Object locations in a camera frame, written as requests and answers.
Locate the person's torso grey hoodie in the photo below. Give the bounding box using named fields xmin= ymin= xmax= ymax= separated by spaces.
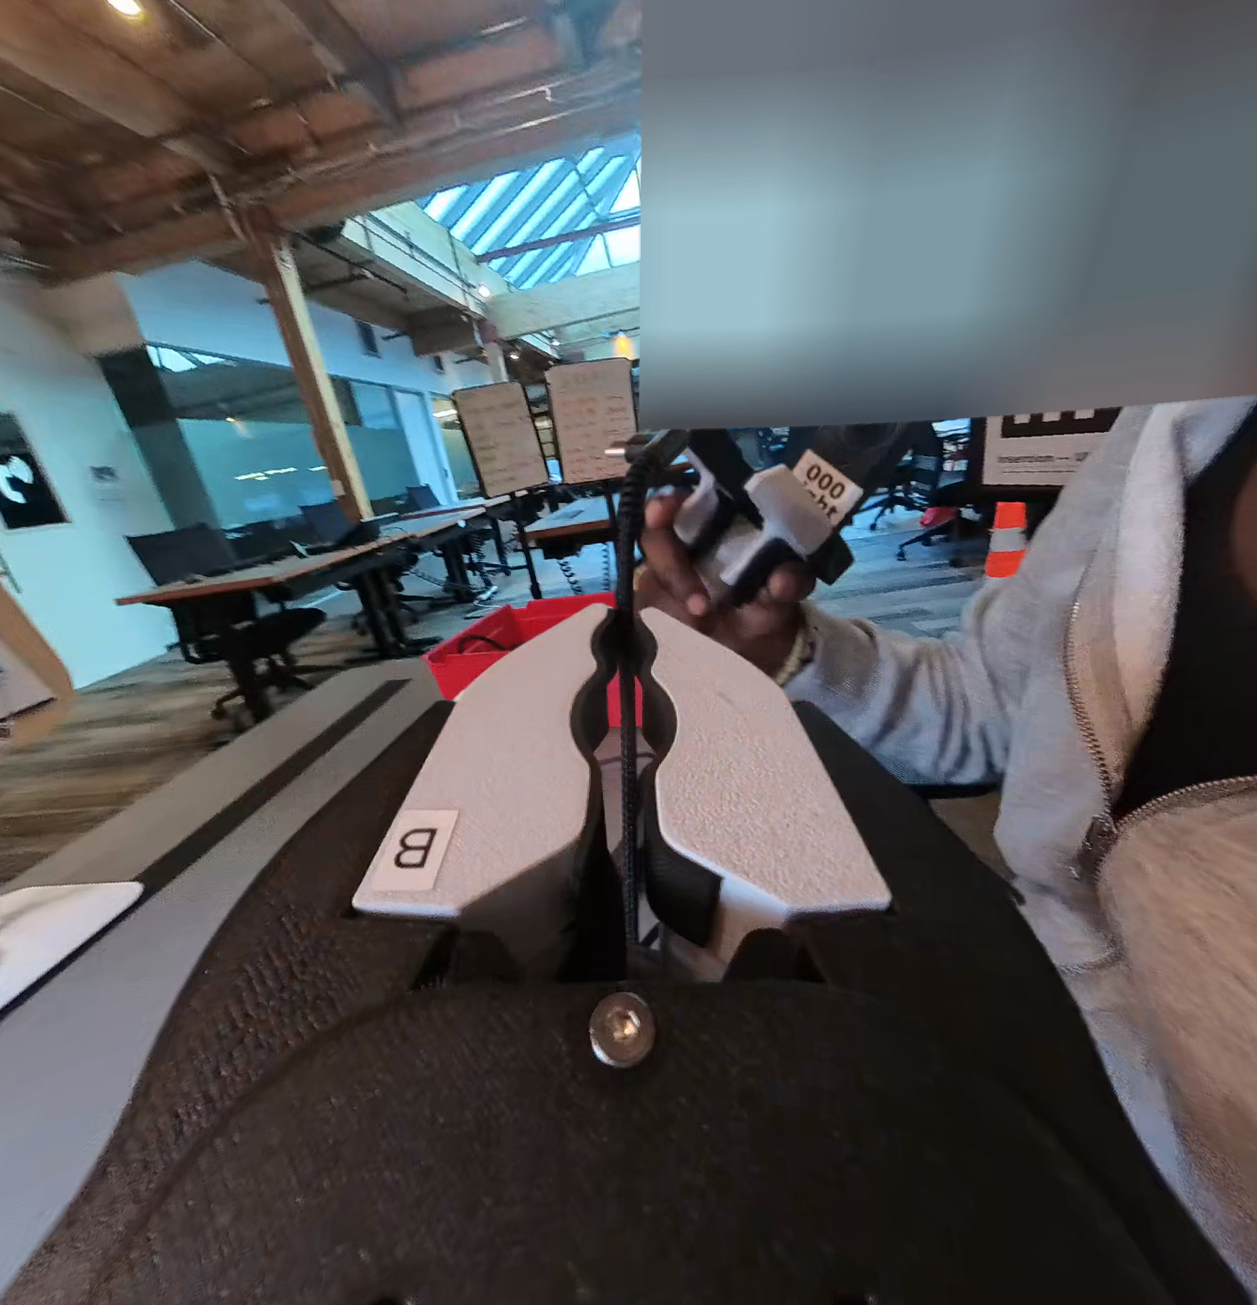
xmin=955 ymin=392 xmax=1257 ymax=1305

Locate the black office chair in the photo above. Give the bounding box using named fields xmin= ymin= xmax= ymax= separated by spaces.
xmin=128 ymin=522 xmax=329 ymax=729

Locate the person's right hand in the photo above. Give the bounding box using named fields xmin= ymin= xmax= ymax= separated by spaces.
xmin=638 ymin=485 xmax=821 ymax=683

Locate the black white marker sign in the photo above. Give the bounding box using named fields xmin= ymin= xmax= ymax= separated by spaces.
xmin=969 ymin=406 xmax=1126 ymax=493

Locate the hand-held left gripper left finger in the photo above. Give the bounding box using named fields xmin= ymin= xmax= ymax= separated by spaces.
xmin=352 ymin=602 xmax=622 ymax=982

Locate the handwritten whiteboard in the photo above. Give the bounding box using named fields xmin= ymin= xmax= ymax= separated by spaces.
xmin=544 ymin=358 xmax=638 ymax=486
xmin=452 ymin=382 xmax=552 ymax=501

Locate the red plastic bin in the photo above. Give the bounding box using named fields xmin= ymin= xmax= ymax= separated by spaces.
xmin=423 ymin=598 xmax=645 ymax=730

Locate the wooden post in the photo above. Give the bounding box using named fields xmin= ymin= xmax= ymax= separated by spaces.
xmin=244 ymin=227 xmax=378 ymax=525

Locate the black phone wall sign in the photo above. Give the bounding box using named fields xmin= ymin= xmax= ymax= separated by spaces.
xmin=0 ymin=412 xmax=71 ymax=532

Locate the instruction poster board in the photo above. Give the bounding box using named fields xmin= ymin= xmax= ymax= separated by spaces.
xmin=0 ymin=551 xmax=77 ymax=736

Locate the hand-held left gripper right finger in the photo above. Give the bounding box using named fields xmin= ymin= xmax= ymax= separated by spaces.
xmin=634 ymin=606 xmax=893 ymax=982

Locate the black braided usb-c cable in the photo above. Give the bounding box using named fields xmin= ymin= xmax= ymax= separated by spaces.
xmin=606 ymin=427 xmax=693 ymax=953

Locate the wooden office desk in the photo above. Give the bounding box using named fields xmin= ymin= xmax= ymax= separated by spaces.
xmin=523 ymin=498 xmax=631 ymax=596
xmin=117 ymin=506 xmax=492 ymax=665

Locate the orange traffic cone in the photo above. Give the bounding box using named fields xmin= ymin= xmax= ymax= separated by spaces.
xmin=983 ymin=501 xmax=1031 ymax=582

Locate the white poster stand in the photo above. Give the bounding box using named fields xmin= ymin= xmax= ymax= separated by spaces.
xmin=0 ymin=880 xmax=148 ymax=1034

